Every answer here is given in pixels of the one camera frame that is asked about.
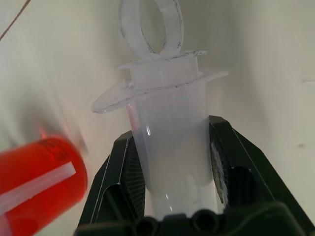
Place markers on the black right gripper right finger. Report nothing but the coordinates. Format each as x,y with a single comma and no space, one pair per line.
243,169

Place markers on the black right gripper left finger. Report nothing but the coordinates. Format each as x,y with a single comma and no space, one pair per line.
115,172

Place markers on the translucent white plastic syringe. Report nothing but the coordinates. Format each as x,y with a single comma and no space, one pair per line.
169,118

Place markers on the red transparent plastic tube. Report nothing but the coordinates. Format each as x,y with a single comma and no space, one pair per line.
37,182

